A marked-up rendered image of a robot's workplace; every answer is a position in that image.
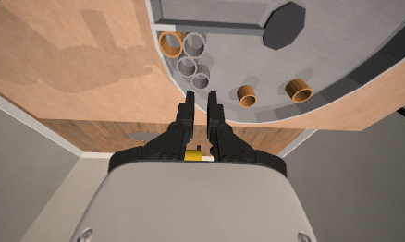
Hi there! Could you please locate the grey metal bushing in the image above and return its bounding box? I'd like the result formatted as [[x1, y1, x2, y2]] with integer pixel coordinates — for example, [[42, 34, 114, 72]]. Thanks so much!
[[191, 64, 210, 91], [182, 32, 206, 59], [176, 51, 198, 78]]

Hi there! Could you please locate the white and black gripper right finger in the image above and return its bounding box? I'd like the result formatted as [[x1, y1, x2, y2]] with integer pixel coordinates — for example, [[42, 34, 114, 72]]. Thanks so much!
[[207, 91, 288, 179]]

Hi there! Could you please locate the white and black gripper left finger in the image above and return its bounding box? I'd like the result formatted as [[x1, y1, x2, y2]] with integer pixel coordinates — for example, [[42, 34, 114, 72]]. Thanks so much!
[[107, 91, 195, 174]]

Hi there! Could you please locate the bronze bushing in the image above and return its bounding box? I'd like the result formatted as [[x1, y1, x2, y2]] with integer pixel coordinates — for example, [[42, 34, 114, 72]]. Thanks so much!
[[237, 85, 257, 108], [158, 31, 185, 58], [285, 79, 313, 103]]

